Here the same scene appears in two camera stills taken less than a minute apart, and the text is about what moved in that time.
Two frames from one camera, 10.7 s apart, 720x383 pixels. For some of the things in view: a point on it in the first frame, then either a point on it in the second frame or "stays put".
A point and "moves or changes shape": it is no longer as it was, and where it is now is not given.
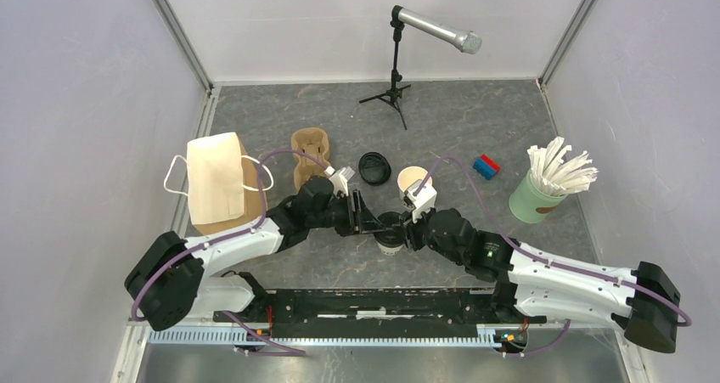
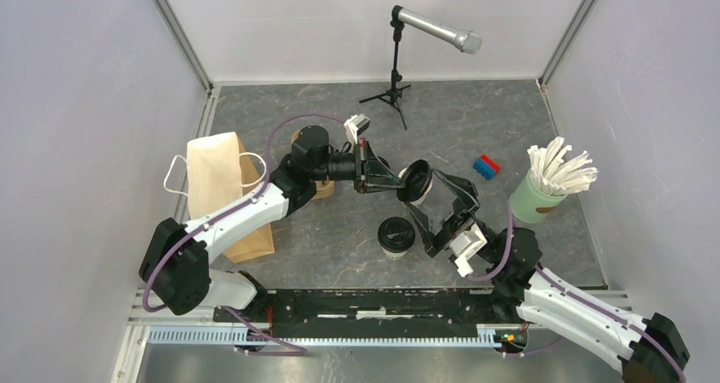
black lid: x=374 y=169 moves or changes shape
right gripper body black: x=415 y=231 to x=453 y=225
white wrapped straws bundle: x=548 y=167 stays put
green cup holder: x=531 y=204 stays put
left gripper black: x=368 y=222 to x=361 y=170
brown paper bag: x=223 y=194 stays put
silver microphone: x=464 y=40 stays put
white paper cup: x=389 y=250 moves or changes shape
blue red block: x=486 y=167 stays put
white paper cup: x=410 y=175 to x=418 y=202
